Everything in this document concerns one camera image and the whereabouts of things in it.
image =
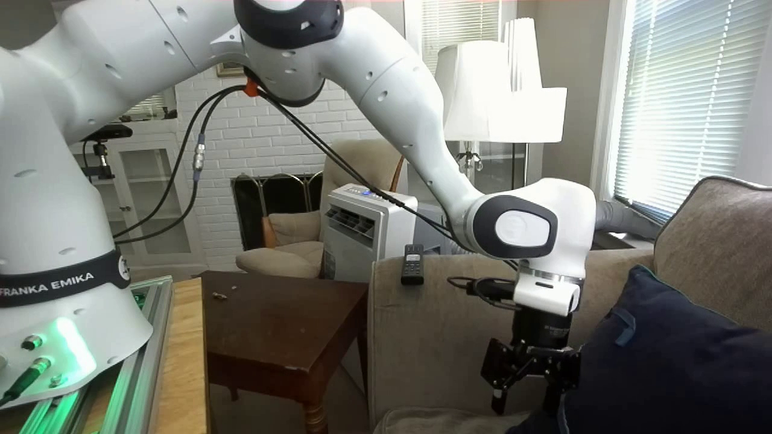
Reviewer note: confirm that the dark brown wooden table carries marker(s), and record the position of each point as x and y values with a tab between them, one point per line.
280	321

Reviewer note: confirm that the wooden lamp side table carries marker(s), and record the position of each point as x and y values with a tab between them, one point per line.
613	239

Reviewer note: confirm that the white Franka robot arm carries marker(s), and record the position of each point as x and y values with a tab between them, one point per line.
74	201

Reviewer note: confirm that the white window blind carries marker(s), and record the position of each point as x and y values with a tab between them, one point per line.
700	97

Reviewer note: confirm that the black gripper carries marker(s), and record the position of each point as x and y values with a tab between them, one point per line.
541	353

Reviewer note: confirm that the white portable air conditioner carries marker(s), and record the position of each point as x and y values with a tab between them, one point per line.
364	232

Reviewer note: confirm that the black pole lamp white shade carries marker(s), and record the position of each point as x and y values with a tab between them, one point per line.
534	88

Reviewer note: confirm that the black fireplace screen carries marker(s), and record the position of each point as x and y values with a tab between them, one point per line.
273	206

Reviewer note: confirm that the small metal bolt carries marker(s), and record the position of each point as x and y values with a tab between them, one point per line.
219	296

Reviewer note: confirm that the navy blue pillow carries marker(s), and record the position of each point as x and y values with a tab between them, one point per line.
666	369

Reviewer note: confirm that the beige armchair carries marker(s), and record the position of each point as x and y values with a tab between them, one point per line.
280	257

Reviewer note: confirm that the framed picture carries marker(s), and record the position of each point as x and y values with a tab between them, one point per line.
230	71

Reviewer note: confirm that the white glass door cabinet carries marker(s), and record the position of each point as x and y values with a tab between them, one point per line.
152	208

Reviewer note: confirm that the light wood robot table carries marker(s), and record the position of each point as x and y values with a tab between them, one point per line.
183	362

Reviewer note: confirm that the plain black remote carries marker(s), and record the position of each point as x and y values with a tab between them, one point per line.
414	265

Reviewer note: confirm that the black camera on tripod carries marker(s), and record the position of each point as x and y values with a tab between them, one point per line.
108	133

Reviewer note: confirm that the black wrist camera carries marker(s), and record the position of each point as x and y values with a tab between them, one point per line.
485	289

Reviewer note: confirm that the beige fabric sofa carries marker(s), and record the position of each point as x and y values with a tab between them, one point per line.
450	345

